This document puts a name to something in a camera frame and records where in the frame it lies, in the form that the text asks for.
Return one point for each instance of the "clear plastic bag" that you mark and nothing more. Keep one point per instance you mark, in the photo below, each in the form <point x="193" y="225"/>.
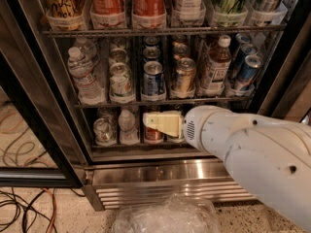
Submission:
<point x="177" y="214"/>

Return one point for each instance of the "fridge glass door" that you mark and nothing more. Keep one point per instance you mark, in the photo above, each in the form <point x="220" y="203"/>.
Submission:
<point x="290" y="94"/>
<point x="34" y="77"/>

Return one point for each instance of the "blue Pepsi can front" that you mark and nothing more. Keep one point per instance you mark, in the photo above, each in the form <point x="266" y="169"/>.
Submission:
<point x="153" y="78"/>

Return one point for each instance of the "wire shelf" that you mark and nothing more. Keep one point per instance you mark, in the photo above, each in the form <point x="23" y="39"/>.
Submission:
<point x="166" y="102"/>
<point x="161" y="32"/>

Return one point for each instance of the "fridge glass door left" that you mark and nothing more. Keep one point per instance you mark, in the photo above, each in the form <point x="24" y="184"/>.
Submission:
<point x="34" y="77"/>

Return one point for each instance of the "small water bottle bottom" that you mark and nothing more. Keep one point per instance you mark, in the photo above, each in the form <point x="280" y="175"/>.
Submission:
<point x="128" y="129"/>

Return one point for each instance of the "orange soda can front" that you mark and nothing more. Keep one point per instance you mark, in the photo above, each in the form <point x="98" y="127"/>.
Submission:
<point x="184" y="75"/>

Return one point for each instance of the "blue pepsi can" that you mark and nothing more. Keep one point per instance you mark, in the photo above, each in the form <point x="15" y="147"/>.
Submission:
<point x="151" y="41"/>
<point x="151" y="54"/>
<point x="153" y="78"/>

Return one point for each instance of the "white green can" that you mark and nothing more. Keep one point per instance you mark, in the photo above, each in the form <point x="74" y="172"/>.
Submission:
<point x="120" y="80"/>
<point x="104" y="133"/>
<point x="117" y="55"/>
<point x="118" y="43"/>

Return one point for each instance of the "top wire shelf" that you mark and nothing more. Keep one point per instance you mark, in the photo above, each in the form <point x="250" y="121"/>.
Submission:
<point x="161" y="32"/>

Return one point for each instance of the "clear water bottle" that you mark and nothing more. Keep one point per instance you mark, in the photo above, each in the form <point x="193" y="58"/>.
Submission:
<point x="87" y="47"/>
<point x="81" y="69"/>

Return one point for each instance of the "white green can front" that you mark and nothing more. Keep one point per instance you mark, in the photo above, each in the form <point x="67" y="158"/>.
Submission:
<point x="120" y="80"/>

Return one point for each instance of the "blue energy can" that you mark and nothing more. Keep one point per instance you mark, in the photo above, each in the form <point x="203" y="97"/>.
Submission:
<point x="244" y="51"/>
<point x="247" y="72"/>
<point x="241" y="38"/>

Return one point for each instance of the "orange soda can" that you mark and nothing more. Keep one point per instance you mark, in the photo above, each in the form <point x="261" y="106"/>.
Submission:
<point x="184" y="75"/>
<point x="180" y="51"/>
<point x="179" y="40"/>

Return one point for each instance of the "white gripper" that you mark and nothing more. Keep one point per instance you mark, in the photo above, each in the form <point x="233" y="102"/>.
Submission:
<point x="198" y="129"/>

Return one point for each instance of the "blue energy can front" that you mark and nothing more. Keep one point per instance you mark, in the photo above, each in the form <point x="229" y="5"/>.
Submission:
<point x="247" y="72"/>

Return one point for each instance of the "clear water bottle front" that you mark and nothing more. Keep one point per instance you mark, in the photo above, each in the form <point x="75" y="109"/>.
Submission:
<point x="81" y="69"/>

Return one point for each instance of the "clear water bottle back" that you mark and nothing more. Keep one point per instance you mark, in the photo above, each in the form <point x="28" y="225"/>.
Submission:
<point x="87" y="47"/>

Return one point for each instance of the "white green can bottom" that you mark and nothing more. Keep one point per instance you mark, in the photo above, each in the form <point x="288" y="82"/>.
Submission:
<point x="104" y="133"/>

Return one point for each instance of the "yellow LaCroix can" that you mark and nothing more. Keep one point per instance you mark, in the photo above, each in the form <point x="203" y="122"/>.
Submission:
<point x="64" y="8"/>

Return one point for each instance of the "fridge glass door right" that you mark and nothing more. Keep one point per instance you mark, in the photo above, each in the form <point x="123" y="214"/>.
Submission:
<point x="290" y="94"/>

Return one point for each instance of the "steel fridge base grille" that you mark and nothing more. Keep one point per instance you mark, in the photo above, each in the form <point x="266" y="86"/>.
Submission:
<point x="113" y="186"/>

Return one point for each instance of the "red cola can bottom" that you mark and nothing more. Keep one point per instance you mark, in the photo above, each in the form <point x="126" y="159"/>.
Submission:
<point x="153" y="135"/>

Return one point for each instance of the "iced tea bottle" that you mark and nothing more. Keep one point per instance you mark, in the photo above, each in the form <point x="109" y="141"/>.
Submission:
<point x="216" y="65"/>

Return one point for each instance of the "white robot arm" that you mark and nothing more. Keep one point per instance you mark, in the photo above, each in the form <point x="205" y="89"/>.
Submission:
<point x="269" y="157"/>

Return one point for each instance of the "middle wire shelf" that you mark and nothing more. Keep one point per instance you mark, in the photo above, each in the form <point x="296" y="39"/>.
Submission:
<point x="166" y="102"/>

